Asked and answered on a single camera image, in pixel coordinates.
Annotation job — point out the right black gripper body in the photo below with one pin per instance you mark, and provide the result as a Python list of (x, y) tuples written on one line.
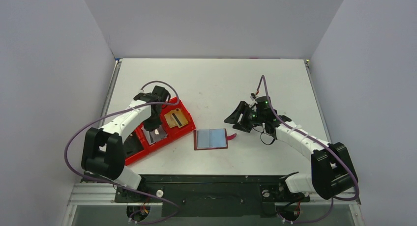
[(243, 117)]

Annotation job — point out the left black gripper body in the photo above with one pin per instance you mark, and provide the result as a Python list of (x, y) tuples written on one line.
[(153, 123)]

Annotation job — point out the red leather card holder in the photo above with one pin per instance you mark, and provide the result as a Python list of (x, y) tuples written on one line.
[(211, 139)]

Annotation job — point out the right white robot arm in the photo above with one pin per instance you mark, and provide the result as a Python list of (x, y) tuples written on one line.
[(332, 171)]

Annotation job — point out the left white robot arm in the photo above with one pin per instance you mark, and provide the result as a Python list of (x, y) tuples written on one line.
[(103, 152)]

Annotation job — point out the silver credit card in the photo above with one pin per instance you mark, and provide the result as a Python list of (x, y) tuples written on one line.
[(155, 136)]

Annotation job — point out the gold credit card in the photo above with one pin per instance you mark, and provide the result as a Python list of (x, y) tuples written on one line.
[(176, 118)]

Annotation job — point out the black credit card in tray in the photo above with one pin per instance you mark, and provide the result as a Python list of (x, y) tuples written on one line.
[(132, 146)]

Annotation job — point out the red plastic tray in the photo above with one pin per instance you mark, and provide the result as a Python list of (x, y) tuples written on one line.
[(174, 134)]

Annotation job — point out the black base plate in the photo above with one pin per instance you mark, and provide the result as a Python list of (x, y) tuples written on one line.
[(211, 196)]

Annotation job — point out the aluminium frame rail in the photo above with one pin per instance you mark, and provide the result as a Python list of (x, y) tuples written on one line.
[(91, 194)]

